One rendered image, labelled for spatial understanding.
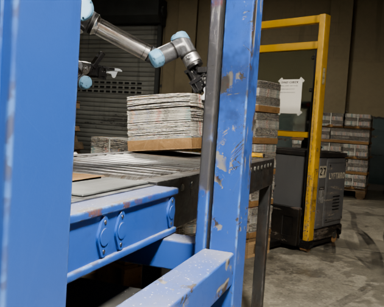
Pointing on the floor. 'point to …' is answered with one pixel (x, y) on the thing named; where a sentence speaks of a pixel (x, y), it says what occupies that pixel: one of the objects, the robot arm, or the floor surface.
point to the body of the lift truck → (298, 157)
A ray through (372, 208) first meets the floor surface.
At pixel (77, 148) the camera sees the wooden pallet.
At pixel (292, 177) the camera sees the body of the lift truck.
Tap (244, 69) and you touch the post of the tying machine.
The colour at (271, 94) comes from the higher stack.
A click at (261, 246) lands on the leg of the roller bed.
